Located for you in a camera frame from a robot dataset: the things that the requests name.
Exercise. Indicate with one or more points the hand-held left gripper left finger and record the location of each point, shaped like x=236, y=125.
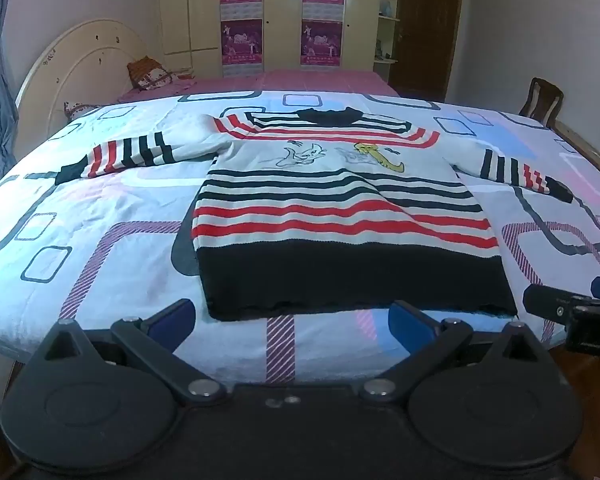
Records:
x=172, y=317

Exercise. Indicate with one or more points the wooden bed frame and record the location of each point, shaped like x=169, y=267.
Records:
x=585, y=147

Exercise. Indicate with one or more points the pink bed sheet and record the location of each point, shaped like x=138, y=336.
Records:
x=305, y=82

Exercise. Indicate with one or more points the wooden chair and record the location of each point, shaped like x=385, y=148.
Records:
x=542, y=97

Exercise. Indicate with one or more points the pale blue ornament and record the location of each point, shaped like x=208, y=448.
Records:
x=388, y=8

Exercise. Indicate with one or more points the white patterned pillow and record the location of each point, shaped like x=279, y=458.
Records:
x=80, y=109

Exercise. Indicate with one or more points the cream wardrobe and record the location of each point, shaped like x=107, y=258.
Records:
x=280, y=20

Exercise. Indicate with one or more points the orange patterned pillow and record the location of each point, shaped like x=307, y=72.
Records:
x=147, y=72

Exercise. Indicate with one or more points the patterned white bed sheet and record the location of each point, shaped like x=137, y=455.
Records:
x=105, y=210

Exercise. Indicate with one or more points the striped knit sweater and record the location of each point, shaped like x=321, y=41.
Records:
x=330, y=210

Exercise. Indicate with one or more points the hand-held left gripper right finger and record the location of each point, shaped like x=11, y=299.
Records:
x=410, y=322

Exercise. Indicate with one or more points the cream round headboard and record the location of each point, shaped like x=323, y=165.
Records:
x=80, y=60

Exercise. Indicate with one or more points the brown wooden door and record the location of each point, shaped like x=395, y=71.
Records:
x=427, y=35

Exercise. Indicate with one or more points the open corner shelf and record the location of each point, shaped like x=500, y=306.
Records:
x=386, y=35

